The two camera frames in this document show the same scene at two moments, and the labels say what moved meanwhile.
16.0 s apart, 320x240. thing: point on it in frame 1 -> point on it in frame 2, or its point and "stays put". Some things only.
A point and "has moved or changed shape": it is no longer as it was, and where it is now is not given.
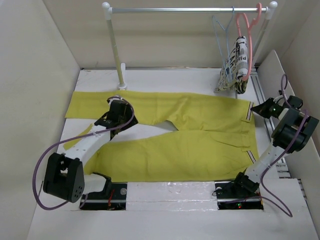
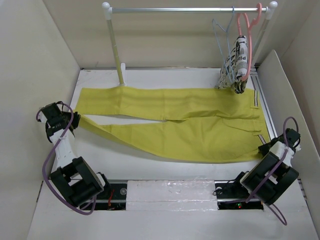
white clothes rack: [108, 11] stays put
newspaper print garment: [235, 67] stays put
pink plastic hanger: [250, 25] stays put
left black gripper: [132, 123] -> [76, 121]
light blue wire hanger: [221, 34] stays put
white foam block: [171, 196] stays put
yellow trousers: [219, 145] has moved or changed shape
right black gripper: [261, 108] -> [263, 148]
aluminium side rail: [261, 94] stays put
